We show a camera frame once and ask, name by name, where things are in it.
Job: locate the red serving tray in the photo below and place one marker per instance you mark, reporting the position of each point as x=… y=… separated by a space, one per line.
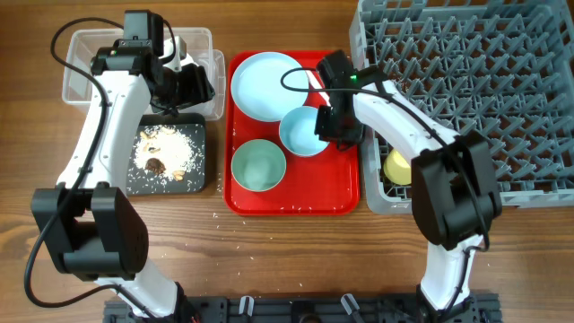
x=328 y=184

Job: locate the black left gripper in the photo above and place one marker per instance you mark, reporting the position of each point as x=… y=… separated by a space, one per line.
x=199 y=89

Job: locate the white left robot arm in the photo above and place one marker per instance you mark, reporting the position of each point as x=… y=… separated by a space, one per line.
x=88 y=225

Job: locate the light blue bowl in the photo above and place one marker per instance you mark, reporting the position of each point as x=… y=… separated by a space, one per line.
x=297 y=132

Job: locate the rice and food scraps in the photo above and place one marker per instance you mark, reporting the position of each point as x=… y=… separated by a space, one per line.
x=167 y=153

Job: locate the yellow cup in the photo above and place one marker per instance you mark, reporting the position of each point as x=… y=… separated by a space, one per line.
x=397 y=169

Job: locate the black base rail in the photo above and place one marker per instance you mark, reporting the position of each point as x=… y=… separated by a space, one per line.
x=483 y=307

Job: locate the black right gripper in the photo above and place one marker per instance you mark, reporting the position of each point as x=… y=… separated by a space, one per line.
x=323 y=128

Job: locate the green bowl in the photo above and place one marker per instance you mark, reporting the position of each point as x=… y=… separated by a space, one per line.
x=258 y=165

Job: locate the light blue plate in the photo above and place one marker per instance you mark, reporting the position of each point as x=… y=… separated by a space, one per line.
x=257 y=90

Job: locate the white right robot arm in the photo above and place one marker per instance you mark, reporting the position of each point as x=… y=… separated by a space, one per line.
x=455 y=194

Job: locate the clear plastic waste bin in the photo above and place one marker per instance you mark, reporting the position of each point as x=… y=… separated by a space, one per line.
x=197 y=48

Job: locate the black food waste tray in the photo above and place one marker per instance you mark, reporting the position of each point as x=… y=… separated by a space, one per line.
x=139 y=183

